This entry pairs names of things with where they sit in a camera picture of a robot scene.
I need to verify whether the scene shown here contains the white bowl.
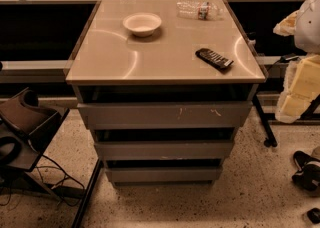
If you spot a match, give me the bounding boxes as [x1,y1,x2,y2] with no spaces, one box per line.
[123,13,162,37]

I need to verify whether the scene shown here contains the black floor cables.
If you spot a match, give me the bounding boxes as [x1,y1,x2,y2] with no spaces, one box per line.
[0,154,86,208]

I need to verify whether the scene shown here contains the black power adapter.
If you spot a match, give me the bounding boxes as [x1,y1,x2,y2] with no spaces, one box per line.
[279,53,299,63]

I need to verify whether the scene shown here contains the black diagonal floor bar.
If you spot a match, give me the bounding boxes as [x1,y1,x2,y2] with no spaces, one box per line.
[71,160,103,228]

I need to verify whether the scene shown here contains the grey drawer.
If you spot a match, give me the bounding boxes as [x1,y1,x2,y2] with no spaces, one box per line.
[105,168,222,183]
[78,101,252,130]
[95,141,233,160]

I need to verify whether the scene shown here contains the black shoe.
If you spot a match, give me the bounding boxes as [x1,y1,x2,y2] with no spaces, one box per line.
[292,151,320,191]

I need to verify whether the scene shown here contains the grey drawer cabinet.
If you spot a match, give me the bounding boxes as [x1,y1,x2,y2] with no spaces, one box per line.
[66,0,265,170]

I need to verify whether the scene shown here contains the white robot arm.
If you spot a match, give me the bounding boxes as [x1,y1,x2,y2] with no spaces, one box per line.
[273,0,320,123]

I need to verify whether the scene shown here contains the black snack bar packet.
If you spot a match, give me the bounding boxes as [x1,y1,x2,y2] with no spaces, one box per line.
[195,48,233,71]

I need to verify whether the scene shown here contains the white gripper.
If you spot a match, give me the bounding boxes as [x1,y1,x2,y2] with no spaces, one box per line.
[273,11,320,124]

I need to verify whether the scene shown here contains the grey top drawer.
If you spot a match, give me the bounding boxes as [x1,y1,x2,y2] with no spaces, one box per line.
[78,101,252,130]

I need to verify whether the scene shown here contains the clear plastic water bottle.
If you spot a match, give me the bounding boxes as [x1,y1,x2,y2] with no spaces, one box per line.
[176,0,223,21]

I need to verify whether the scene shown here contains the black table leg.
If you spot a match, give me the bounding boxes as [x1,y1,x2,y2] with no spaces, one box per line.
[252,96,277,147]

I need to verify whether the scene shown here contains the grey bottom drawer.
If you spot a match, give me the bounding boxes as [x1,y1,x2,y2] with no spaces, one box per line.
[105,168,222,183]

